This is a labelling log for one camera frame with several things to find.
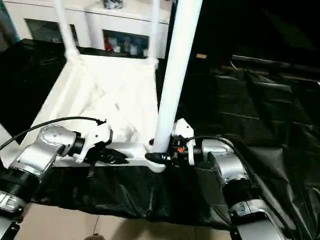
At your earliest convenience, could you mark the white plastic table top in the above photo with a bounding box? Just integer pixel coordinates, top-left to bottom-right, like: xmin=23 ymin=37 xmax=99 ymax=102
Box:
xmin=0 ymin=52 xmax=174 ymax=174

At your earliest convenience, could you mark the white plastic table leg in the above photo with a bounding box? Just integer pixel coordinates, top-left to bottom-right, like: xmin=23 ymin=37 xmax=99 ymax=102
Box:
xmin=153 ymin=0 xmax=204 ymax=155
xmin=55 ymin=0 xmax=81 ymax=61
xmin=146 ymin=0 xmax=161 ymax=66

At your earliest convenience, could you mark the black work mat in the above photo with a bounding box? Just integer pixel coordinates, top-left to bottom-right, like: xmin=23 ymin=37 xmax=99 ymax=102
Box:
xmin=0 ymin=38 xmax=320 ymax=238

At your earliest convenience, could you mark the dark low shelf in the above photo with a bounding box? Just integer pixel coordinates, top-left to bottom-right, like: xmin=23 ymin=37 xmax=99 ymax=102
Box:
xmin=230 ymin=55 xmax=320 ymax=70

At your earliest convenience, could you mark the white glass-door cabinet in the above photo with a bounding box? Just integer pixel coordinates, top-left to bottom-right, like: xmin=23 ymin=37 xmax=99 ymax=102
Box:
xmin=0 ymin=0 xmax=174 ymax=60

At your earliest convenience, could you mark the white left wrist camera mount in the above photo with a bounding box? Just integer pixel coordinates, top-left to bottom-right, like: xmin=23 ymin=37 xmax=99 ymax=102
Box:
xmin=74 ymin=121 xmax=114 ymax=165

